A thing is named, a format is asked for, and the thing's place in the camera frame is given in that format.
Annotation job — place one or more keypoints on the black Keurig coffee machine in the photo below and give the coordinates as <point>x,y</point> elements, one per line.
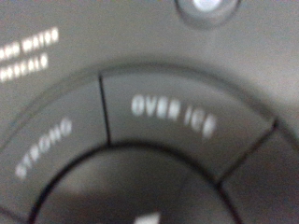
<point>174,93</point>

